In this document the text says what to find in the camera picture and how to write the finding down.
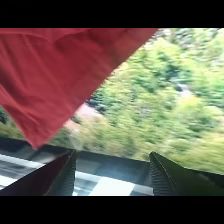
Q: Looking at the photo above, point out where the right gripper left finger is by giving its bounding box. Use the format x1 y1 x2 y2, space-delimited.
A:
0 149 78 197

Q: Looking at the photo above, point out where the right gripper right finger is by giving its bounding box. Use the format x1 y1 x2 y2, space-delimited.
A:
148 151 224 197

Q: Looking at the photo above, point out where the red T-shirt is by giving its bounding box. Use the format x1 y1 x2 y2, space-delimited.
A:
0 28 159 150

